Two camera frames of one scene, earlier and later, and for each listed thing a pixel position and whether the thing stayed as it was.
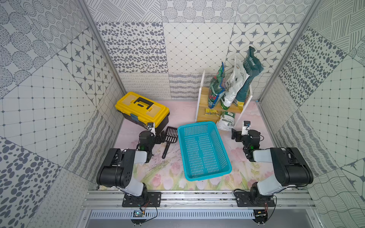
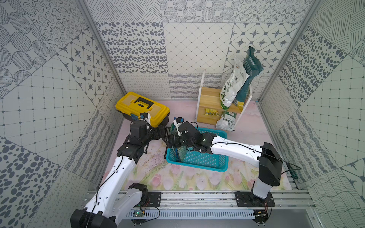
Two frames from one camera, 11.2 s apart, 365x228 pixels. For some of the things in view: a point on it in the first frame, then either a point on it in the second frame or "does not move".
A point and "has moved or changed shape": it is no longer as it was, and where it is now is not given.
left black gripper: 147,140 -> 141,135
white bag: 226,123 does not move
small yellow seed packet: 211,112 does not move
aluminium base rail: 103,199 does not move
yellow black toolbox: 142,110 does not move
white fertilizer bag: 238,75 does not move
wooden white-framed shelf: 206,114 does not move
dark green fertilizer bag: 254,66 does not move
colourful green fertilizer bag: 217,86 -> 177,154
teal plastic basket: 203,155 has moved or changed shape
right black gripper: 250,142 -> 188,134
